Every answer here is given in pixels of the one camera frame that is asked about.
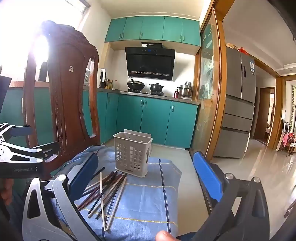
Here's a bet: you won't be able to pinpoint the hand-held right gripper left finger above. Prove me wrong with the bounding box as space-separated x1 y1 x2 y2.
22 152 102 241

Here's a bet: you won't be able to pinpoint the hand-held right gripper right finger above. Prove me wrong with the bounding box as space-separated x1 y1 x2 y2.
178 151 271 241

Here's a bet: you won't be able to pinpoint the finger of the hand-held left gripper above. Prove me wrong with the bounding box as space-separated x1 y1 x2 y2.
0 123 32 142
0 141 59 164

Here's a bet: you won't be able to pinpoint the pile of chopsticks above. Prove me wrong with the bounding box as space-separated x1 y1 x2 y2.
76 167 128 232

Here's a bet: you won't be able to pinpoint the white plastic utensil basket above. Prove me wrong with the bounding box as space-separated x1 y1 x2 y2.
113 129 153 178

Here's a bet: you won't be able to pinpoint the person's right hand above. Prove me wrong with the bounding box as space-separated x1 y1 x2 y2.
156 230 177 241

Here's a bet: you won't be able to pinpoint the brown wooden chair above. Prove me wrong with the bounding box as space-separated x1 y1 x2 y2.
23 20 101 179

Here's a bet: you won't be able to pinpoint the blue striped cloth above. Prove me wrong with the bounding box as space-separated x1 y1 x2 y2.
50 146 182 241

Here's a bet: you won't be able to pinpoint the teal lower kitchen cabinets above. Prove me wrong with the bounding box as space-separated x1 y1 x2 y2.
0 89 200 149

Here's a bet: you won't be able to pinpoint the teal kitchen cabinets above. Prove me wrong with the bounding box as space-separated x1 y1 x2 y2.
105 16 201 47
0 89 200 149

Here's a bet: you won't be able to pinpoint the grey refrigerator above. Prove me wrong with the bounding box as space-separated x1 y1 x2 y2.
213 46 257 159

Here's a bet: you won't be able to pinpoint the brown wooden door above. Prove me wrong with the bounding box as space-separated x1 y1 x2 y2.
253 87 276 141

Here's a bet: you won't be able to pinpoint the grey kitchen countertop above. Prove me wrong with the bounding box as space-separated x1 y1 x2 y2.
83 86 200 106

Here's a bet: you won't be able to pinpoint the large steel pot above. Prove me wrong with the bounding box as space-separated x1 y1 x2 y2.
177 85 193 98

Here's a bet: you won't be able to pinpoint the pink cloth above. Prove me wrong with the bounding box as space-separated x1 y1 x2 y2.
282 133 295 147

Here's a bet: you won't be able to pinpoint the white kitchen appliance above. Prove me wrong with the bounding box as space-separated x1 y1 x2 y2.
97 68 106 89

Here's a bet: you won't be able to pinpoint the group of condiment bottles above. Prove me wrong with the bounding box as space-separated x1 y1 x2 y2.
105 77 118 90

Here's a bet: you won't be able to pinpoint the wooden framed glass door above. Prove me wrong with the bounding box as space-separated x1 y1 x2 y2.
191 8 227 161

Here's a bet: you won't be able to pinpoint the black cooking pot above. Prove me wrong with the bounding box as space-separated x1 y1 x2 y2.
149 83 165 94

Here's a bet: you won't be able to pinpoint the gas stove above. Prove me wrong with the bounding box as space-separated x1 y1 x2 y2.
120 89 167 97

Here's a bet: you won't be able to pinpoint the black wok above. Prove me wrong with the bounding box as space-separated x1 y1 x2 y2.
127 78 146 91

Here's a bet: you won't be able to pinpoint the green hanging vine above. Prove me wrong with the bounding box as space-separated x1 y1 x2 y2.
291 85 296 128

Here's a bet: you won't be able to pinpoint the black range hood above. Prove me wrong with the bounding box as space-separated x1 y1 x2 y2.
125 42 176 81

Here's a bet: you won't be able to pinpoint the teal upper kitchen cabinets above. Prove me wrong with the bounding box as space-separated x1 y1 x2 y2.
105 16 201 47

